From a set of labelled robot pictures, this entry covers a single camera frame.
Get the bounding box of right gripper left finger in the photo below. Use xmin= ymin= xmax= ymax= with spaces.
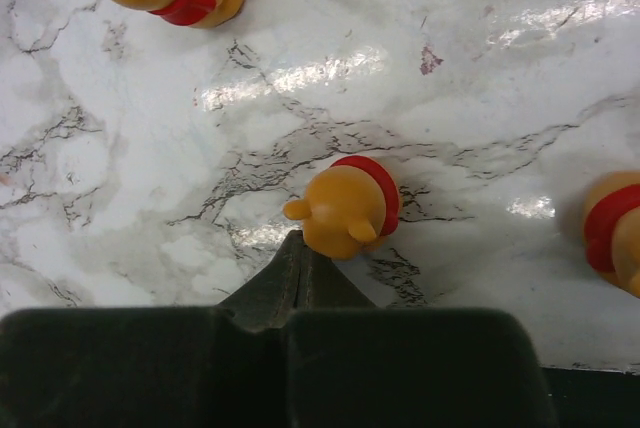
xmin=1 ymin=231 xmax=304 ymax=427

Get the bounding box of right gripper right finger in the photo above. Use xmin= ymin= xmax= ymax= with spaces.
xmin=284 ymin=247 xmax=559 ymax=428

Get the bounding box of orange burger toy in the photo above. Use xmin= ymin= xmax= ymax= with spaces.
xmin=283 ymin=155 xmax=402 ymax=260

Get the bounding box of orange duck toy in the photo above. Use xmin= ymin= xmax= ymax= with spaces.
xmin=582 ymin=170 xmax=639 ymax=297

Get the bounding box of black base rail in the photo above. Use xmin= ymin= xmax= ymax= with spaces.
xmin=543 ymin=368 xmax=640 ymax=427

